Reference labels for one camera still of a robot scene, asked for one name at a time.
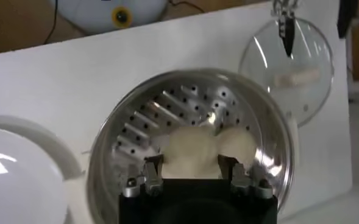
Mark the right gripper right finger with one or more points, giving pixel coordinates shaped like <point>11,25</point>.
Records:
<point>237,179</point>

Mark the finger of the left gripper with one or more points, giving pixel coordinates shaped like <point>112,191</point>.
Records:
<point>287,36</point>
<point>346,18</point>

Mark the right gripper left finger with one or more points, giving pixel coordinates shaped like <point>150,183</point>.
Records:
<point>153,179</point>

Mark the white steamed baozi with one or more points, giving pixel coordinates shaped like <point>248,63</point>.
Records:
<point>240,143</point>
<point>191,152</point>

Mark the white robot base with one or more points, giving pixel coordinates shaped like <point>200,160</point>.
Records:
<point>84,15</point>

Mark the stainless steel steamer basket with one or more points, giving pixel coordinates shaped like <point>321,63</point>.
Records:
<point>173,106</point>

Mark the white round plate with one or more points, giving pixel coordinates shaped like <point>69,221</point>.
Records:
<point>14,188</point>

